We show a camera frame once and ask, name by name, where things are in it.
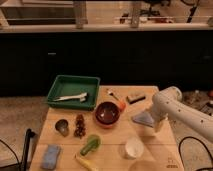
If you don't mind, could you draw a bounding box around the blue grey towel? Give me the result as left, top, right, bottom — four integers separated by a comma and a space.
132, 111, 154, 127

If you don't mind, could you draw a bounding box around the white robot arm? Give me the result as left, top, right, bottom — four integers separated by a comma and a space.
149, 86, 213, 143

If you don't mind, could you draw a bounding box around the white paper cup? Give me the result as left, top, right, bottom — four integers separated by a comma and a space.
124, 137, 144, 159

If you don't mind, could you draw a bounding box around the small metal cup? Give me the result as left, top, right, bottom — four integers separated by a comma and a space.
55, 119, 69, 137

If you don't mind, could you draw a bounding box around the black wooden brush block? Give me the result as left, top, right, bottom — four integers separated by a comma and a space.
126, 95, 146, 104

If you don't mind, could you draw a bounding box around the orange ball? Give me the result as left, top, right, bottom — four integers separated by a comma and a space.
117, 100, 126, 111

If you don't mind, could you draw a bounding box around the dark red bowl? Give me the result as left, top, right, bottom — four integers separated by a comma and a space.
94, 101, 120, 129

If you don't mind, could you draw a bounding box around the green toy vegetable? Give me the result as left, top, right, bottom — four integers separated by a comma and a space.
80, 134, 101, 156

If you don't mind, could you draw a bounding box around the brown pine cone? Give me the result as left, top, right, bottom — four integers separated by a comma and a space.
74, 114, 86, 138

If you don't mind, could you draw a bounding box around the white bone toy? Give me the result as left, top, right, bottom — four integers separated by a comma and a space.
53, 92, 88, 102

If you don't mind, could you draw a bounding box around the green plastic tray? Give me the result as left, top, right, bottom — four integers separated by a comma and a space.
47, 75, 100, 110

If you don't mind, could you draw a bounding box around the blue sponge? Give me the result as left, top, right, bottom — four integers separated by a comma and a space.
40, 144, 61, 170

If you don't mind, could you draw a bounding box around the black stand left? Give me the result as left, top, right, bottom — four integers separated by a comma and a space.
0, 128, 37, 171

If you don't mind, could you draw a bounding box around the black cable right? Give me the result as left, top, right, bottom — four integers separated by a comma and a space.
178, 135, 213, 171

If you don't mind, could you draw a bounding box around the small brush with handle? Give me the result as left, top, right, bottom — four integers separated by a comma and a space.
107, 89, 119, 100

